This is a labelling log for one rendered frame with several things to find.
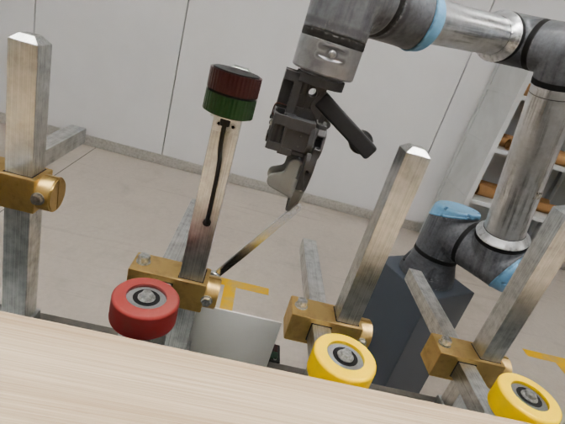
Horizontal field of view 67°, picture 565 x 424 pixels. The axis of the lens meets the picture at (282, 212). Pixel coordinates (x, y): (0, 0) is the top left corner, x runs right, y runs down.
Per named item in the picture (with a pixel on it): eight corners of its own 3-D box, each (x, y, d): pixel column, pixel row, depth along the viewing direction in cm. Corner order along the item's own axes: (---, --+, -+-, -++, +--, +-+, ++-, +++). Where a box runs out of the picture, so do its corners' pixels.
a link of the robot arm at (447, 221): (432, 237, 156) (452, 194, 149) (472, 263, 145) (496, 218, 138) (406, 241, 147) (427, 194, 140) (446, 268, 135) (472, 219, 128)
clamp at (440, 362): (418, 352, 75) (430, 329, 73) (488, 368, 77) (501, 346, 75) (430, 378, 69) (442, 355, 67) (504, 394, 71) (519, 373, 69)
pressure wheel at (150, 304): (113, 336, 59) (124, 267, 55) (171, 348, 60) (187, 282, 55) (91, 381, 52) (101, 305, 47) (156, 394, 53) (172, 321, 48)
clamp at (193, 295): (134, 278, 68) (138, 251, 66) (217, 296, 70) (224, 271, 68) (122, 299, 63) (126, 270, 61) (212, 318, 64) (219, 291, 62)
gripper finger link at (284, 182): (259, 202, 69) (275, 148, 65) (294, 211, 69) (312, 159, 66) (258, 209, 66) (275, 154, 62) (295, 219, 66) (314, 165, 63)
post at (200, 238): (165, 348, 73) (228, 61, 54) (186, 352, 73) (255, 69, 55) (160, 363, 70) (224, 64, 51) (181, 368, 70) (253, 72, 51)
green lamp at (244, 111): (206, 101, 53) (210, 82, 52) (253, 113, 53) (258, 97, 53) (198, 109, 47) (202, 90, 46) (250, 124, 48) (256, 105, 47)
